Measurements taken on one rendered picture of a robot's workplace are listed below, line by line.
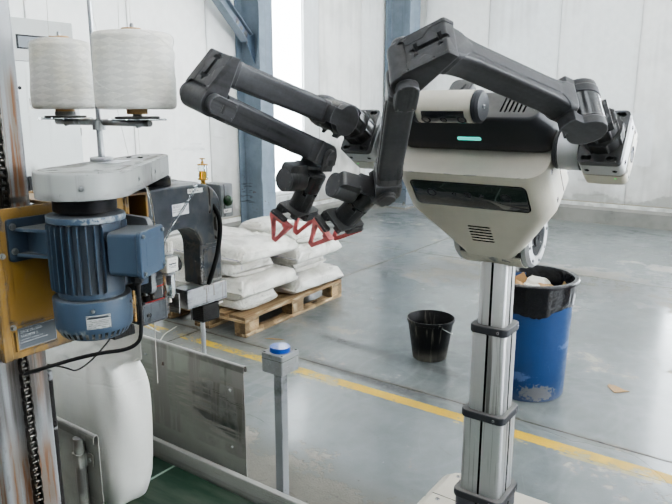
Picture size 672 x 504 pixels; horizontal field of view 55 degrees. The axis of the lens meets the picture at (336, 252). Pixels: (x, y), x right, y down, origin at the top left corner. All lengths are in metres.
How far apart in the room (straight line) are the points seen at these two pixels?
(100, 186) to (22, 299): 0.33
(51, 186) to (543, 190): 1.02
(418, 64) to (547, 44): 8.48
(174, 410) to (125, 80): 1.35
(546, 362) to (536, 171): 2.20
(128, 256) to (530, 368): 2.65
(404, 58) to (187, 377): 1.47
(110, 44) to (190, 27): 5.84
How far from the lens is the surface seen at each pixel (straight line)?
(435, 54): 1.10
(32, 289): 1.49
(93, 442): 1.77
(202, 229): 1.74
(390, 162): 1.36
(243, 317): 4.44
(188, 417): 2.35
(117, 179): 1.30
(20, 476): 1.67
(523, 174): 1.49
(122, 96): 1.37
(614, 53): 9.32
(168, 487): 2.20
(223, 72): 1.33
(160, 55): 1.39
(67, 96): 1.59
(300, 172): 1.57
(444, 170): 1.56
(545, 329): 3.52
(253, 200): 7.69
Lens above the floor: 1.54
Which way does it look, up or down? 13 degrees down
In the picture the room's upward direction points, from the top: straight up
